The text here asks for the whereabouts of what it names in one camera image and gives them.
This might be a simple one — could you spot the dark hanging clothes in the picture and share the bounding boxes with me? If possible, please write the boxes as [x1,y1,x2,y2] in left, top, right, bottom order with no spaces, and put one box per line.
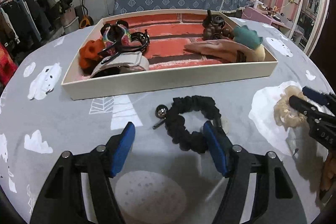
[1,0,74,59]

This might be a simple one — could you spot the orange red coat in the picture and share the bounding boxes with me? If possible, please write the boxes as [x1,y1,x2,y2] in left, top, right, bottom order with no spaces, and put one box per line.
[0,44,18,86]

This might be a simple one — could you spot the black claw hair clip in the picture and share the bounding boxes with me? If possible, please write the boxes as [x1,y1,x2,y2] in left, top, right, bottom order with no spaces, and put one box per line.
[202,10,225,28]

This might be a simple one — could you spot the black ruffled scrunchie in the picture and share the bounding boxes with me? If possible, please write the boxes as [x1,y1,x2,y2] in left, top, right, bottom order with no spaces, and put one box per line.
[153,95,222,154]

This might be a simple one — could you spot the pink side table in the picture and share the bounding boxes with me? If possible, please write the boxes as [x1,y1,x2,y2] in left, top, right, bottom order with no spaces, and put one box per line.
[241,6,303,42]

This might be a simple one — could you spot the orange fabric scrunchie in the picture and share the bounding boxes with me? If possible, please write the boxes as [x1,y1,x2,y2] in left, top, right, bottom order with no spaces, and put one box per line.
[79,39,105,75]

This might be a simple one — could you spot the storage boxes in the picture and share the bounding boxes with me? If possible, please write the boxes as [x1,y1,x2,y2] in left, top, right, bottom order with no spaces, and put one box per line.
[60,7,79,35]

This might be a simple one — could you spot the garment steamer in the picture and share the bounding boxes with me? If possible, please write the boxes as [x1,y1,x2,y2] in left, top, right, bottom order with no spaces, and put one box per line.
[79,0,94,29]

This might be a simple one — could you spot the white framed mirror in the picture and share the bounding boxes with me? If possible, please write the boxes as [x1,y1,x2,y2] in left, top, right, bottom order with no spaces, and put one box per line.
[290,0,330,56]

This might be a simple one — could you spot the cream braided flower hairband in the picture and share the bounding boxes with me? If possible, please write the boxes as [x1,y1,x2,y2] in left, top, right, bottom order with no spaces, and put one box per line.
[273,85,307,130]

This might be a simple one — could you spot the polar bear grey tablecloth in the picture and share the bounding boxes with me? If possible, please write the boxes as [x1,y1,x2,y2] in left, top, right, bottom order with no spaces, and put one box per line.
[1,28,332,223]

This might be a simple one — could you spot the brown wooden bead bracelet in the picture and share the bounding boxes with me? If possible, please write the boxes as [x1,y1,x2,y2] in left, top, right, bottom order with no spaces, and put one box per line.
[202,24,236,41]

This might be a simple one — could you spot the rainbow woven hair clip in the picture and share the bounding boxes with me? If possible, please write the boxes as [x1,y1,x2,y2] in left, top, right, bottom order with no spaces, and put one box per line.
[98,21,136,57]

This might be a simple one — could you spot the person right hand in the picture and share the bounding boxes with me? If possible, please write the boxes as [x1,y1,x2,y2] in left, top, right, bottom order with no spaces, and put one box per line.
[319,151,335,191]

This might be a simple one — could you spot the beige tray red lining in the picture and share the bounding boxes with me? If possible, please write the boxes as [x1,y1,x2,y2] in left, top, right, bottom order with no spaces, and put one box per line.
[62,9,278,100]

